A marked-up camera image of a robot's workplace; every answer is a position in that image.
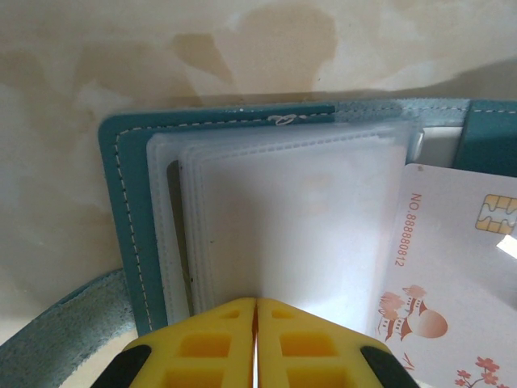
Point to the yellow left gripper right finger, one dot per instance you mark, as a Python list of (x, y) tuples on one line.
[(307, 347)]

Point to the white card with pink print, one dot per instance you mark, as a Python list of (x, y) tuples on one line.
[(444, 283)]

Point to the teal leather card holder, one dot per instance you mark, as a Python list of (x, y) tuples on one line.
[(129, 202)]

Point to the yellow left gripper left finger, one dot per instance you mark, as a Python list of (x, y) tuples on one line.
[(202, 347)]

